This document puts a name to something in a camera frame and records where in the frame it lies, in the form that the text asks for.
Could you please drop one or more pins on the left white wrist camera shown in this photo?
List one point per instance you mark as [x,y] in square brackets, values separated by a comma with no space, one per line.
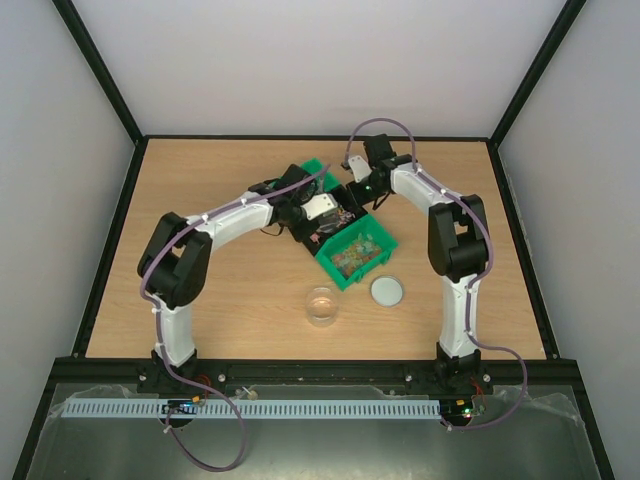
[319,205]

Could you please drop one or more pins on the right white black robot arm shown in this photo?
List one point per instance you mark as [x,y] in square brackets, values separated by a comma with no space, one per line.
[458,245]

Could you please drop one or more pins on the clear plastic jar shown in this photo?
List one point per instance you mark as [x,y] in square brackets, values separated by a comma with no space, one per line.
[322,307]

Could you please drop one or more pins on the white jar lid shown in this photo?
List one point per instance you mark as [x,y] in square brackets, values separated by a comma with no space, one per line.
[387,291]

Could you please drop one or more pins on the green bin of gummy candies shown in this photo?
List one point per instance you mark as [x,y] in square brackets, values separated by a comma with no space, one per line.
[353,252]

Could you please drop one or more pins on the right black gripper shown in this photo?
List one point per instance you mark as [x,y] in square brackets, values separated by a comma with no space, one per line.
[357,195]

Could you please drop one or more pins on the metal scoop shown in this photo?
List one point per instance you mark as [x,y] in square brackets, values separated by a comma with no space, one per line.
[330,222]

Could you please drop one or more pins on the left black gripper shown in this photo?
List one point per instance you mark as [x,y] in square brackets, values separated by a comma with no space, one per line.
[302,235]

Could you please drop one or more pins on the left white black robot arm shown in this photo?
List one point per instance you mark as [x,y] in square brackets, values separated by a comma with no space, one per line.
[173,267]

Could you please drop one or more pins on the black aluminium frame rail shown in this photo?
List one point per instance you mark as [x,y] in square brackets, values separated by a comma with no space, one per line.
[399,377]

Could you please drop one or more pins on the slotted grey cable duct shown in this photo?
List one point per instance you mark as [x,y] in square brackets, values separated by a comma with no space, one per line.
[252,409]

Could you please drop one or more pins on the black bin of lollipops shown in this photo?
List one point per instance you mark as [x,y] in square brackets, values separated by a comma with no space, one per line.
[313,234]

